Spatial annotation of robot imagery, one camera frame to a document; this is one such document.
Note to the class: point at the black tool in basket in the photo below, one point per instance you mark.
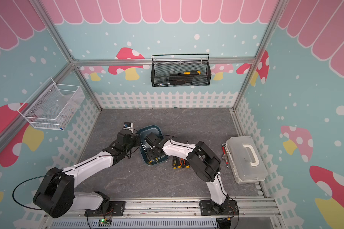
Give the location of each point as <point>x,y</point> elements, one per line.
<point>180,79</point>

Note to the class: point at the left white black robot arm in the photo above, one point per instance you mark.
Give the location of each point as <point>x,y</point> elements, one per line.
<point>56,194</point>

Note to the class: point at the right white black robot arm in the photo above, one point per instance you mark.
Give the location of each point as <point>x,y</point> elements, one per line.
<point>200,158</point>

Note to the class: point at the white plastic toolbox with handle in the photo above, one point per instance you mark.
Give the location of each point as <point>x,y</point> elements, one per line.
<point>246,163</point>

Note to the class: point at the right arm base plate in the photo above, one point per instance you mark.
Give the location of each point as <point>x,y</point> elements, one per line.
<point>210,208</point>

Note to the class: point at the teal plastic storage box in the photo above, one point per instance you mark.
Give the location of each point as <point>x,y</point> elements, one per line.
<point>143,145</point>

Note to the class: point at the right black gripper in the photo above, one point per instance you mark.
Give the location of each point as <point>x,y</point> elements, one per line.
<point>149,155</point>

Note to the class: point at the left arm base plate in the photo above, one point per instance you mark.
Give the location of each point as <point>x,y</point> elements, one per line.
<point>110,208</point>

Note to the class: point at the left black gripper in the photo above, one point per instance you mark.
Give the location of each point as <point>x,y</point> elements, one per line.
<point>136,138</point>

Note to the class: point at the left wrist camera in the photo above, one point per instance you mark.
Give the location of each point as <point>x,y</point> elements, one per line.
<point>128,125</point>

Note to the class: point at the yellow black screwdriver in basket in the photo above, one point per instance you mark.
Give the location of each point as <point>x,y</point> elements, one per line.
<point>196,72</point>

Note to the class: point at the green lit circuit board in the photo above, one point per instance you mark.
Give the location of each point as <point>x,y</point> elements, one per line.
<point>104,223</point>

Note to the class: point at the red tool beside toolbox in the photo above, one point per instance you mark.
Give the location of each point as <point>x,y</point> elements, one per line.
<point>224,155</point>

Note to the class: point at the black red screwdriver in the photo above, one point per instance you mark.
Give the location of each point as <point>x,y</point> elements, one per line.
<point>183,163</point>

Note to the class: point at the black wire mesh basket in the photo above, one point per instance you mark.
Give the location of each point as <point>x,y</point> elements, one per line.
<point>163,65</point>

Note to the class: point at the grey slotted cable duct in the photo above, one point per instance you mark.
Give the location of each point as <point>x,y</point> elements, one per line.
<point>186,223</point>

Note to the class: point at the white wire mesh basket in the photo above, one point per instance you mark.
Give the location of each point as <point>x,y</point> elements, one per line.
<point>52,105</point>

